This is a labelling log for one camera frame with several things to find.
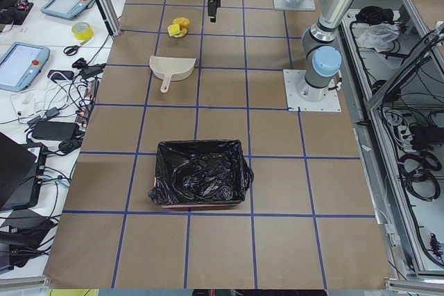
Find beige dustpan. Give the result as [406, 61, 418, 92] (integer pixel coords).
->
[149, 55, 196, 94]

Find bin with black bag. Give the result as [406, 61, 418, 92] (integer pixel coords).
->
[148, 139, 254, 208]

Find brown potato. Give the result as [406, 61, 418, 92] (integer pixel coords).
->
[173, 17, 190, 29]

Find yellow green sponge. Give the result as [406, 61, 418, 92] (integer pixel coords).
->
[168, 24, 181, 37]

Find yellow tape roll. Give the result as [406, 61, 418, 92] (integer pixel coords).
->
[71, 21, 94, 41]

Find blue teach pendant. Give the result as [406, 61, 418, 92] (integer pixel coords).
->
[1, 42, 50, 92]
[40, 0, 94, 20]

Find black scissors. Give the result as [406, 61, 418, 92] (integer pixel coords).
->
[63, 39, 89, 56]

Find black power adapter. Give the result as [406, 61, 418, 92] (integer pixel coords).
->
[31, 121, 80, 141]

